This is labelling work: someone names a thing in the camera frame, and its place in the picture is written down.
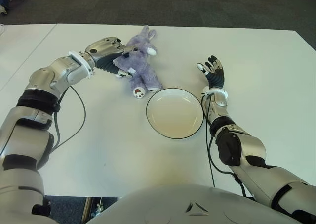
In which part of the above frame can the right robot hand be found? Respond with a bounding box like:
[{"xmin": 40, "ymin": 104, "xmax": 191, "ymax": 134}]
[{"xmin": 197, "ymin": 55, "xmax": 226, "ymax": 89}]

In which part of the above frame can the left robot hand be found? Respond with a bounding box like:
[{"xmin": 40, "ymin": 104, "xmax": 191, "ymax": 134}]
[{"xmin": 83, "ymin": 37, "xmax": 139, "ymax": 79}]

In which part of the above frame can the purple plush bunny doll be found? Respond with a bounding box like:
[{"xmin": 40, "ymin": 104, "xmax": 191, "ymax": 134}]
[{"xmin": 112, "ymin": 25, "xmax": 163, "ymax": 100}]

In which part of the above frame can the white plate black rim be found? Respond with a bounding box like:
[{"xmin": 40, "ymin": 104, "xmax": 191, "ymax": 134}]
[{"xmin": 145, "ymin": 88, "xmax": 204, "ymax": 139}]

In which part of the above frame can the grey robot torso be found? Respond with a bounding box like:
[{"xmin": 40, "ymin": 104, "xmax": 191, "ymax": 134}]
[{"xmin": 86, "ymin": 183, "xmax": 304, "ymax": 224}]

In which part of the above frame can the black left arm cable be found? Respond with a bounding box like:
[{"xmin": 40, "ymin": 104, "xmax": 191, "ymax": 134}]
[{"xmin": 49, "ymin": 85, "xmax": 86, "ymax": 150}]

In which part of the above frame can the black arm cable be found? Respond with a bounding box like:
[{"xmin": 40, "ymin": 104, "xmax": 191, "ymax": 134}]
[
  {"xmin": 49, "ymin": 85, "xmax": 86, "ymax": 150},
  {"xmin": 201, "ymin": 95, "xmax": 247, "ymax": 199}
]

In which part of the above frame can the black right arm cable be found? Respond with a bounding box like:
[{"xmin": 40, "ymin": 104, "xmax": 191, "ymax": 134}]
[{"xmin": 201, "ymin": 95, "xmax": 247, "ymax": 199}]

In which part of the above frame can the metal frame under table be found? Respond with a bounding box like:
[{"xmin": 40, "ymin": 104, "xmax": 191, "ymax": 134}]
[{"xmin": 82, "ymin": 196, "xmax": 123, "ymax": 217}]

